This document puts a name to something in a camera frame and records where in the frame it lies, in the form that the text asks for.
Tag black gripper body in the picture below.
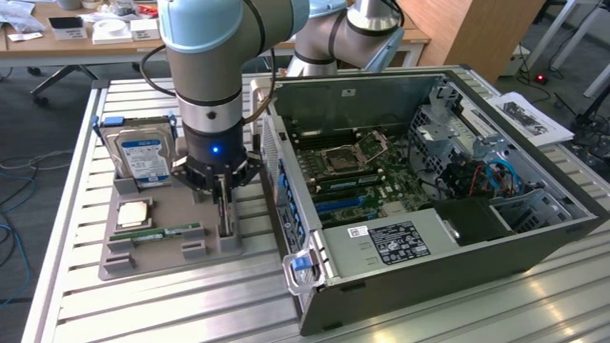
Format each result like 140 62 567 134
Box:
181 121 252 187

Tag grey parts rack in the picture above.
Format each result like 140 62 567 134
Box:
97 136 247 283

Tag hard disk with blue caddy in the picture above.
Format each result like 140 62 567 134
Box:
89 114 180 189

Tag blue card retention latch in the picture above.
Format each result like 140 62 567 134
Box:
275 159 307 248

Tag silver CPU chip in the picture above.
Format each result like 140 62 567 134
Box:
116 202 151 228

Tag green RAM stick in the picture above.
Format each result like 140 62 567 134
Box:
312 174 384 193
108 222 201 243

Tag CPU socket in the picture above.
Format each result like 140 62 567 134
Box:
318 142 378 177

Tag blue expansion slot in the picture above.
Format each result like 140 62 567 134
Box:
314 194 364 214

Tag green motherboard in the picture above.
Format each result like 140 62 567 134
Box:
284 117 440 230

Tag grey power supply unit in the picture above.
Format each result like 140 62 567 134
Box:
322 209 462 280

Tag plain white box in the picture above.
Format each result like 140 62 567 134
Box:
128 18 161 42

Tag white tape roll box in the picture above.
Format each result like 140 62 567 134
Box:
91 19 135 46

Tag wooden desk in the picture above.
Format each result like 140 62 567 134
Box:
0 0 432 69

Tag white box with black lid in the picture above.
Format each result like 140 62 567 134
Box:
48 16 88 41

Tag open grey PC case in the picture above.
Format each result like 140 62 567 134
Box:
249 64 602 337

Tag black fan shroud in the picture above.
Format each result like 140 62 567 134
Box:
431 198 516 248

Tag clear plastic bag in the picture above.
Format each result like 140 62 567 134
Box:
0 0 47 33

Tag metal disk bay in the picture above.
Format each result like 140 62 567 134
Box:
488 188 574 234

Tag printed paper sheets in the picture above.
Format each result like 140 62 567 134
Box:
468 91 576 148

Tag wooden cabinet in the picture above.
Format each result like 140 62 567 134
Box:
395 0 547 84

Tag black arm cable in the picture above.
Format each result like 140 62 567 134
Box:
139 0 279 126

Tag blue case handle tab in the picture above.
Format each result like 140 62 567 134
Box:
289 257 311 284

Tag white floor cable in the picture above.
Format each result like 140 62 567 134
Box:
0 149 73 172

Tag blue floor cable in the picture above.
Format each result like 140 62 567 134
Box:
0 170 39 309

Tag red wire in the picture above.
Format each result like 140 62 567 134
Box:
468 163 491 197

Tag blue wire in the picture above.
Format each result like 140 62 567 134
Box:
484 158 526 198

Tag white desk frame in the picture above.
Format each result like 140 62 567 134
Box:
522 0 610 98

